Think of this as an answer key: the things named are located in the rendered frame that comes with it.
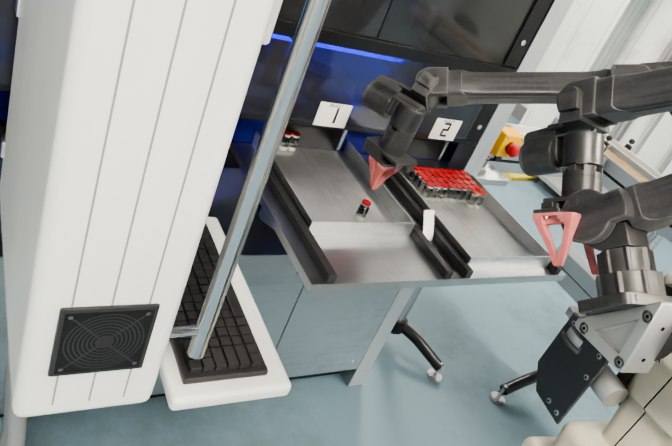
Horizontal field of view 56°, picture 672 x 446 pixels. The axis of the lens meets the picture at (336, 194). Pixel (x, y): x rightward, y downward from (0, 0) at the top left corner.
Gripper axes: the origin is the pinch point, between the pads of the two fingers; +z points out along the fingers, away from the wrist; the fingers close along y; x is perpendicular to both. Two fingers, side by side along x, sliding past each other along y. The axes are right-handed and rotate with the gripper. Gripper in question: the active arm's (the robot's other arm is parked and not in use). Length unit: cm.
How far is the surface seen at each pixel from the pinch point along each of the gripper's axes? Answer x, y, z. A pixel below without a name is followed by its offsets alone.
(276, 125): 55, -21, -29
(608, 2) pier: -372, 137, -27
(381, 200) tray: -10.9, 3.8, 8.1
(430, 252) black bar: -6.4, -15.9, 6.7
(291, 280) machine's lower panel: -10.0, 17.7, 45.5
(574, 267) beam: -124, -12, 41
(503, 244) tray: -33.2, -18.4, 7.5
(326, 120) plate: -0.6, 20.0, -3.8
